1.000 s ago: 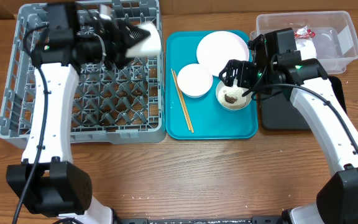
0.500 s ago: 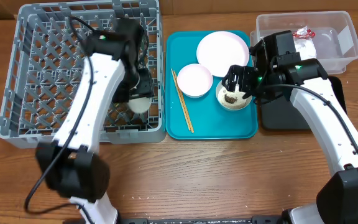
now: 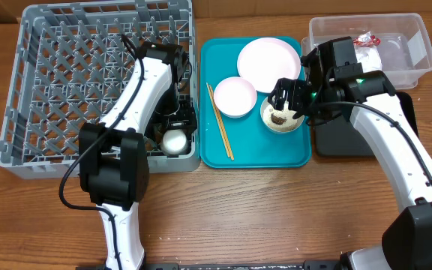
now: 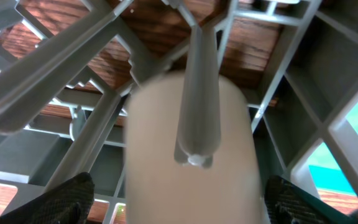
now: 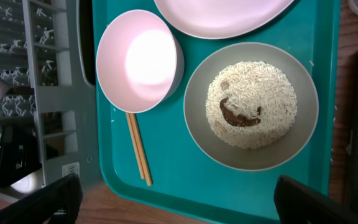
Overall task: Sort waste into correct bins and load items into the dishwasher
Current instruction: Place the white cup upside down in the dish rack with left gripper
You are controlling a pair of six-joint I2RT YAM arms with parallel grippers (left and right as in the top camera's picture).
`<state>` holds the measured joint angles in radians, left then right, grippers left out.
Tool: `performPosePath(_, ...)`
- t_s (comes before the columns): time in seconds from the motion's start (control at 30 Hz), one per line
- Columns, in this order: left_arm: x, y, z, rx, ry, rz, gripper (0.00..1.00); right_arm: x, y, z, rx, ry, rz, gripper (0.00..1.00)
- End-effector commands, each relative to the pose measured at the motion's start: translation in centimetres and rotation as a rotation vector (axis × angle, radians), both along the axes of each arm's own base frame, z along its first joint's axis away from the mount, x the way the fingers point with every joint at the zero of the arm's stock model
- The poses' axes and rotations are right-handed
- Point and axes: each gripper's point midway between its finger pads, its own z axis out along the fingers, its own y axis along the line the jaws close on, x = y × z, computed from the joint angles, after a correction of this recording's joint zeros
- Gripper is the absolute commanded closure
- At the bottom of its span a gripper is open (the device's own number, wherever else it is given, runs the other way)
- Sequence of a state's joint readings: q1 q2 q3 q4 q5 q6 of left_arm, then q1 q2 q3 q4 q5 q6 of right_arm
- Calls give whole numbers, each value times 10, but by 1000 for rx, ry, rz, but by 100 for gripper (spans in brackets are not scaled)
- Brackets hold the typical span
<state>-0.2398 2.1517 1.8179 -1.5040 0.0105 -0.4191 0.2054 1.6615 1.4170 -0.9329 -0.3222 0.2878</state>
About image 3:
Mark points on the white paper napkin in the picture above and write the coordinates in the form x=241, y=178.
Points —
x=369, y=58

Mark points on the grey plastic dish rack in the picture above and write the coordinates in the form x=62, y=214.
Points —
x=70, y=67

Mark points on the grey bowl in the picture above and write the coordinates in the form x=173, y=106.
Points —
x=283, y=125

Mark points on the clear plastic waste bin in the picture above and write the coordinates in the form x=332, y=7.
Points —
x=405, y=48

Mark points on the wooden chopstick left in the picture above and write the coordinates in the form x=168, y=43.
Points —
x=219, y=123

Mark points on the pink bowl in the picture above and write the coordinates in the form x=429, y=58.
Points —
x=235, y=97

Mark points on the white plastic cup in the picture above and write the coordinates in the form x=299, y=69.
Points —
x=174, y=143

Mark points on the large pink round plate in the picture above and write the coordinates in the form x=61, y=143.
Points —
x=264, y=61

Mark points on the red snack wrapper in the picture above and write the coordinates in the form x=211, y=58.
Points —
x=366, y=40

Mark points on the brown food scrap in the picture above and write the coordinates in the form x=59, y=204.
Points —
x=277, y=120

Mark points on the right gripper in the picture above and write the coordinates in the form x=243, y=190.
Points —
x=295, y=89

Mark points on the wooden chopstick right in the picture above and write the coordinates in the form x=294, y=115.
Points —
x=221, y=123

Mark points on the black food waste tray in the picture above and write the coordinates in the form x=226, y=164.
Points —
x=338, y=138

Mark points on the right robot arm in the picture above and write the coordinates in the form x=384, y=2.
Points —
x=336, y=83

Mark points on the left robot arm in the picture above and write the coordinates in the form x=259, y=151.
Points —
x=113, y=165

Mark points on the wooden chopstick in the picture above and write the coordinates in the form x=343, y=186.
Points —
x=219, y=123

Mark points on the white rice pile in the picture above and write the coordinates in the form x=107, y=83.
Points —
x=287, y=122

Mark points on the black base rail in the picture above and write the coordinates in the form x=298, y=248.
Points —
x=307, y=265

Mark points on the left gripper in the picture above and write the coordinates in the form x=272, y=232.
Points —
x=187, y=118

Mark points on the teal plastic serving tray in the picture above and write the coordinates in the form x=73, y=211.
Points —
x=253, y=144

